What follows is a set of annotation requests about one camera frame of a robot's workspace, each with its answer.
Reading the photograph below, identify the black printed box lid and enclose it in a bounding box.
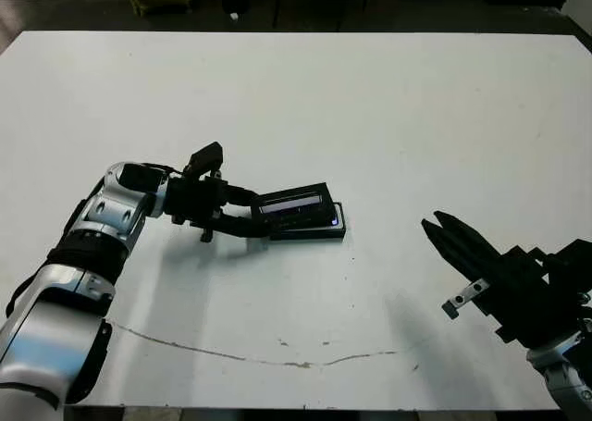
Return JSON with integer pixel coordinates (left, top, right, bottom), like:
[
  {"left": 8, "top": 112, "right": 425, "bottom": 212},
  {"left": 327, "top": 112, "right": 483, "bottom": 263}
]
[{"left": 249, "top": 181, "right": 338, "bottom": 233}]

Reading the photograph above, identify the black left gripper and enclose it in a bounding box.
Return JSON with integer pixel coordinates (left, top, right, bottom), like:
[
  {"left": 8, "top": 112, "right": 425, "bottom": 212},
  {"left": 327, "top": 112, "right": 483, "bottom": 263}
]
[{"left": 165, "top": 174, "right": 275, "bottom": 245}]

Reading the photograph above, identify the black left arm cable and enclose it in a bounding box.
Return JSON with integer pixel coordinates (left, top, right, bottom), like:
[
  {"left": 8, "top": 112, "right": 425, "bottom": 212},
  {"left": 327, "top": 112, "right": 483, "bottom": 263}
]
[{"left": 138, "top": 161, "right": 191, "bottom": 178}]

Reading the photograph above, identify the black box with white insert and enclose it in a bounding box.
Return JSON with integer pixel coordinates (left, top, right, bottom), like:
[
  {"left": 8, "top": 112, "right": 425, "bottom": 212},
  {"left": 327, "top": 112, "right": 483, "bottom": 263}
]
[{"left": 267, "top": 202, "right": 347, "bottom": 242}]

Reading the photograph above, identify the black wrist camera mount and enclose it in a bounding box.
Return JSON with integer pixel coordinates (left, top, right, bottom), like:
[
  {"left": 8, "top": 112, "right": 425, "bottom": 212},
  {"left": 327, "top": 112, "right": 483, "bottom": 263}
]
[
  {"left": 538, "top": 238, "right": 592, "bottom": 302},
  {"left": 187, "top": 140, "right": 225, "bottom": 181}
]

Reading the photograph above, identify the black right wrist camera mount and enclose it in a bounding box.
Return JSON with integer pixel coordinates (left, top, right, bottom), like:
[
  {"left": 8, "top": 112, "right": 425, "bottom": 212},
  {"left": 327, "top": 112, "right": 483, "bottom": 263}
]
[{"left": 538, "top": 238, "right": 592, "bottom": 302}]

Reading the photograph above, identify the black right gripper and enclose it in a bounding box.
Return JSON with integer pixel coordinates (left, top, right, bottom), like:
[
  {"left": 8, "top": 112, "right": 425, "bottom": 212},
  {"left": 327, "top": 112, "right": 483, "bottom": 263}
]
[{"left": 421, "top": 210, "right": 585, "bottom": 351}]

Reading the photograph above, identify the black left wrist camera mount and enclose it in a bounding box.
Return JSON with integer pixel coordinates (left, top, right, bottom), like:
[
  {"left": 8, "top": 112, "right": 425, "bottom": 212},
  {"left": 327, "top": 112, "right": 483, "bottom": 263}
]
[{"left": 187, "top": 140, "right": 225, "bottom": 181}]

